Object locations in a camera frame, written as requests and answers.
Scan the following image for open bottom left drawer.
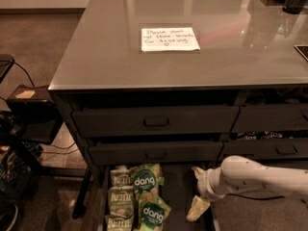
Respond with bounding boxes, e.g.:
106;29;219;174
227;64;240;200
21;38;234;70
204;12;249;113
97;163;220;231

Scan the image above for green dang chip bag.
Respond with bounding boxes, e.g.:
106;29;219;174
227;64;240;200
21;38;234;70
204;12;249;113
130;164;165;201
134;191;171;231

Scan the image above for middle right drawer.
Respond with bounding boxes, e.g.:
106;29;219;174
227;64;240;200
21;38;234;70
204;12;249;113
218;139;308;161

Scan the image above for white handwritten paper note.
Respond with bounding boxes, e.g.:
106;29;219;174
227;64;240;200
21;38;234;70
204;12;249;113
141;27;200;52

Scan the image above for dark cabinet with glass top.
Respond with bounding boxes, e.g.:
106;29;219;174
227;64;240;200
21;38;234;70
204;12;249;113
47;0;308;219

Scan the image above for front kettle chip bag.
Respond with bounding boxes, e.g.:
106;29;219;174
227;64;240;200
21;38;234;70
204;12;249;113
105;215;134;231

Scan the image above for middle left drawer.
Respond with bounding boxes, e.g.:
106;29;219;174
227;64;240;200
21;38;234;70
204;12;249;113
89;141;222;166

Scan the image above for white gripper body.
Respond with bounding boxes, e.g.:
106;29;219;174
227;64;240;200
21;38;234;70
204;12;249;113
195;168;225;201

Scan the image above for black box with label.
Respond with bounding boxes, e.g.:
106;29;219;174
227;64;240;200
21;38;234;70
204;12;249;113
7;85;63;144

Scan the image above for kettle chip bag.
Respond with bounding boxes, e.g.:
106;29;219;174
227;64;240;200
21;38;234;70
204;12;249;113
108;186;135;218
105;215;134;231
111;166;132;187

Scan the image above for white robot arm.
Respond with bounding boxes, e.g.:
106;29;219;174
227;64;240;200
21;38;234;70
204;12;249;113
187;155;308;221

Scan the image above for dark snack bags in drawer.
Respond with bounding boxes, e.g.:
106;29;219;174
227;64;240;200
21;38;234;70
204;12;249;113
233;130;308;141

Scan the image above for middle kettle chip bag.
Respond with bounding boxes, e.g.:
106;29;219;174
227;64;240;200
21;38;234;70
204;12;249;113
108;186;135;218

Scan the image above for rear kettle chip bag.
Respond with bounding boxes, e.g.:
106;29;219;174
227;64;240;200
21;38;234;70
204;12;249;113
111;166;132;187

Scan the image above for top left drawer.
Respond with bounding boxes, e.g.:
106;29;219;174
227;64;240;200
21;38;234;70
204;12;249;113
72;106;239;138

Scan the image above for top right drawer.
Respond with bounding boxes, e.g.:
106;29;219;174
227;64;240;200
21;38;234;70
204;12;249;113
232;104;308;133

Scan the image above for black floor cable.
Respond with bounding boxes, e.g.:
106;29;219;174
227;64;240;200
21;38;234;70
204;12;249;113
224;192;287;201

